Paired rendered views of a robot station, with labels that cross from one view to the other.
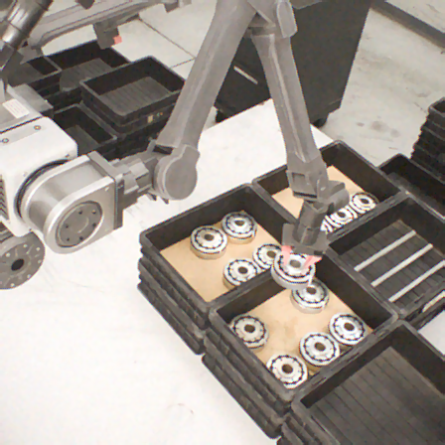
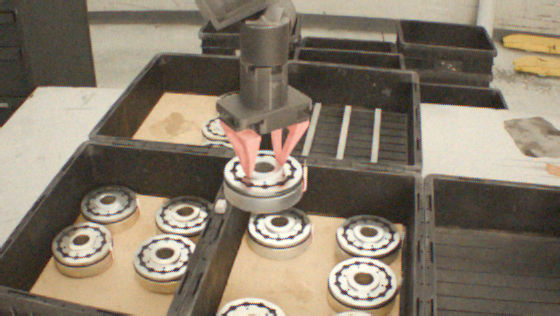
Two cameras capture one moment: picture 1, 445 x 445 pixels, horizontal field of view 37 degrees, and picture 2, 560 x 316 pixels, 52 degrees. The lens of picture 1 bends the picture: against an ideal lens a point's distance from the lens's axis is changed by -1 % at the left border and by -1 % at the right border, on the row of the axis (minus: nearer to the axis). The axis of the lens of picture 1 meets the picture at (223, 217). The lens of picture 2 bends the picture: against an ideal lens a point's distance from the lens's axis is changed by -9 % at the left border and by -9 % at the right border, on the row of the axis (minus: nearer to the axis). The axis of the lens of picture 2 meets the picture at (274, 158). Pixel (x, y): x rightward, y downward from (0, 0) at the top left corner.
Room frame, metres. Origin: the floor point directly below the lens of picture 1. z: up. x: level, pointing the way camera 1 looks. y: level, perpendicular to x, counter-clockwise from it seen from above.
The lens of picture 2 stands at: (0.53, 0.16, 1.49)
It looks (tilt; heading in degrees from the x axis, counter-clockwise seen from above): 33 degrees down; 327
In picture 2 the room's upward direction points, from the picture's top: straight up
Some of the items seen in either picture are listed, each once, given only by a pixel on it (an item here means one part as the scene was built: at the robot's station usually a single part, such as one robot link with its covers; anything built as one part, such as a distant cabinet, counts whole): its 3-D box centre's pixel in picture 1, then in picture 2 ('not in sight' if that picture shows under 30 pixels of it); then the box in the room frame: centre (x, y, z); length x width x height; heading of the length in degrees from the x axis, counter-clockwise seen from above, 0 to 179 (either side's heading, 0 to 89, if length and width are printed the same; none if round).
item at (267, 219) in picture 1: (225, 254); (123, 246); (1.25, -0.03, 0.87); 0.40 x 0.30 x 0.11; 137
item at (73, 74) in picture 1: (83, 92); not in sight; (2.64, 0.78, 0.31); 0.40 x 0.30 x 0.34; 141
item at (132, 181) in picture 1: (119, 184); not in sight; (0.83, 0.18, 1.45); 0.09 x 0.08 x 0.12; 51
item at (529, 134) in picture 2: not in sight; (538, 134); (1.26, -1.15, 0.71); 0.22 x 0.19 x 0.01; 141
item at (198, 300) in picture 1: (228, 241); (118, 221); (1.25, -0.03, 0.92); 0.40 x 0.30 x 0.02; 137
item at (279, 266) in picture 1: (294, 265); (263, 172); (1.10, -0.19, 1.03); 0.10 x 0.10 x 0.01
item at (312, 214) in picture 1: (315, 211); (265, 37); (1.11, -0.20, 1.22); 0.07 x 0.06 x 0.07; 140
